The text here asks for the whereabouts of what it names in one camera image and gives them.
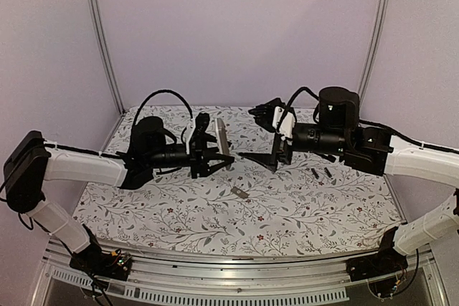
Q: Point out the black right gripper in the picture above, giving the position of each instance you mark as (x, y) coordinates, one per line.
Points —
(270, 160)

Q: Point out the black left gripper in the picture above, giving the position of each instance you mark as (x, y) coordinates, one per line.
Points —
(214, 155)

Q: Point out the grey remote battery cover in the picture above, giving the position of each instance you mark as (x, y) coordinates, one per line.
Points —
(240, 193)

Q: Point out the aaa battery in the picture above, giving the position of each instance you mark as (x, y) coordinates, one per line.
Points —
(315, 173)
(327, 172)

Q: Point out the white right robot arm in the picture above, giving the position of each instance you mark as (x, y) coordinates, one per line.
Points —
(315, 206)

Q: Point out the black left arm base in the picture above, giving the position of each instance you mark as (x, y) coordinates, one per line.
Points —
(94, 261)

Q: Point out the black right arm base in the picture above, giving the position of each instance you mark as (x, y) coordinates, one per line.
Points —
(385, 261)

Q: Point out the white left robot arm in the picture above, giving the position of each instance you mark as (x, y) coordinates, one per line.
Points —
(36, 163)

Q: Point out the floral patterned table mat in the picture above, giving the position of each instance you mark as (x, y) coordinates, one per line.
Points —
(178, 212)

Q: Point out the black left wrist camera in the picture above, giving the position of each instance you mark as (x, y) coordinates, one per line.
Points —
(197, 126)

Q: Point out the aluminium front rail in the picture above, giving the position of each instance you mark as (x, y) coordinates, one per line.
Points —
(162, 277)

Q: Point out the left aluminium corner post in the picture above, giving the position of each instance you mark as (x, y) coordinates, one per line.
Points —
(104, 51)

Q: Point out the aluminium corner post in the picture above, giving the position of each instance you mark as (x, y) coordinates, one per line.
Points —
(375, 38)
(104, 51)

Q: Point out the right aluminium corner post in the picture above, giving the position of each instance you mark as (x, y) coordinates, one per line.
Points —
(375, 38)

